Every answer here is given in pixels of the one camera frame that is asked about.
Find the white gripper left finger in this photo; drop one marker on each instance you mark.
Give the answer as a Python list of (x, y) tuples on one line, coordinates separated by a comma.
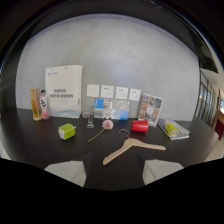
[(68, 170)]

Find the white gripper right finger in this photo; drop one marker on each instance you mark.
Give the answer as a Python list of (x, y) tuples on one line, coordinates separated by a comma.
[(156, 170)]

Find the clear drinking glass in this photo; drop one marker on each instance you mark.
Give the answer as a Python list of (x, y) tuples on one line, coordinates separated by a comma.
[(90, 115)]

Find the wooden clothes hanger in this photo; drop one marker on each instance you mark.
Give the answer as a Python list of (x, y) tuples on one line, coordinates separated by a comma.
[(130, 145)]

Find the green and white charger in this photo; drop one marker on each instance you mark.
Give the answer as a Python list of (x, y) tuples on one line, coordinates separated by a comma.
[(67, 131)]

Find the clear packet with yellow item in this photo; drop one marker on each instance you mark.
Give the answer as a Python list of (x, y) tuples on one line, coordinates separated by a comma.
[(173, 129)]

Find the pink artificial flower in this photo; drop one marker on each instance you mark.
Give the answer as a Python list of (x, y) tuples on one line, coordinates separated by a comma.
[(106, 126)]

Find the pink drink bottle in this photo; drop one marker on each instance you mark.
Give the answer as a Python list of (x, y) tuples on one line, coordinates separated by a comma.
[(44, 106)]

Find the blue and white packet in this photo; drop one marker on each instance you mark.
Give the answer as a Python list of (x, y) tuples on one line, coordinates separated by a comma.
[(101, 108), (120, 110)]

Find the tall yellow bottle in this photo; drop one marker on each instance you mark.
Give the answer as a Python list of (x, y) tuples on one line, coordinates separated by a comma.
[(35, 104)]

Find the white paper shopping bag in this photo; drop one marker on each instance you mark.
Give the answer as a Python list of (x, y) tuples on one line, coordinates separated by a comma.
[(64, 90)]

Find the white wall socket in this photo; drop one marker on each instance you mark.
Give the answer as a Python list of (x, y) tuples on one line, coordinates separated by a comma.
[(134, 94), (121, 93), (107, 91), (93, 90)]

